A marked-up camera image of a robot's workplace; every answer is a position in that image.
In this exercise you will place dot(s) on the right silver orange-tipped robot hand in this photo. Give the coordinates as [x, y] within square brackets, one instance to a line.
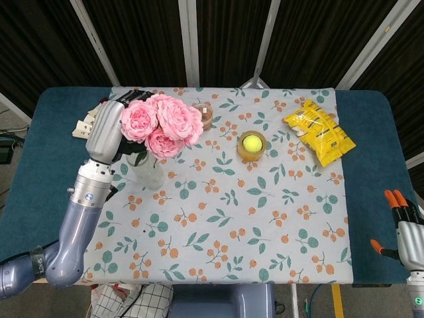
[410, 242]

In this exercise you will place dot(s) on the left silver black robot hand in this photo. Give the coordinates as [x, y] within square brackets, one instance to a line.
[104, 129]

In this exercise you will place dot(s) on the pink rose bouquet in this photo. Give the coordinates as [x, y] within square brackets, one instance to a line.
[172, 119]

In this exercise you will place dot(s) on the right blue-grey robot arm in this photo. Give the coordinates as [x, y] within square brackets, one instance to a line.
[416, 295]

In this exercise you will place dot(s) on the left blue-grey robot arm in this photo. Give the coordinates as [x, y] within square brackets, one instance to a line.
[76, 225]

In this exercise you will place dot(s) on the textured clear glass vase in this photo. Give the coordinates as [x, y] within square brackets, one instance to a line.
[149, 175]

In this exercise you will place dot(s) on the teal blue table cover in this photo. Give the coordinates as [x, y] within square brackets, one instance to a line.
[49, 139]

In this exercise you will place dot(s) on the dark pleated backdrop curtain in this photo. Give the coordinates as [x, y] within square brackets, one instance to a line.
[149, 39]

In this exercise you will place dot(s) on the brown tape roll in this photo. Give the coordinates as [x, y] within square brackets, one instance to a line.
[207, 116]

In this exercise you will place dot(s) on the yellow snack bag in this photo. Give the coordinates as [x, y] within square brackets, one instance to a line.
[319, 132]

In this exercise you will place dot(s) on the yellow-green tennis ball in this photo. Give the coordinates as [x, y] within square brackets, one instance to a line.
[253, 143]

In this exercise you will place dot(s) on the amber packing tape roll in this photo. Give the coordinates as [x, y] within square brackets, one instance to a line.
[251, 156]

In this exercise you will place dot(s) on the fruit and leaf print tablecloth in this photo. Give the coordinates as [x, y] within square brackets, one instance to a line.
[232, 215]

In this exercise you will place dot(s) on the white black grid bag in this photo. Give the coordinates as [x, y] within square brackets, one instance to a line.
[152, 301]

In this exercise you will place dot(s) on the blue-grey robot torso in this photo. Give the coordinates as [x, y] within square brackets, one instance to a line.
[222, 301]

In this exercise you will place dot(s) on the white frame post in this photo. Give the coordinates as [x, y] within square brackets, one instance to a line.
[263, 43]
[96, 43]
[189, 43]
[371, 46]

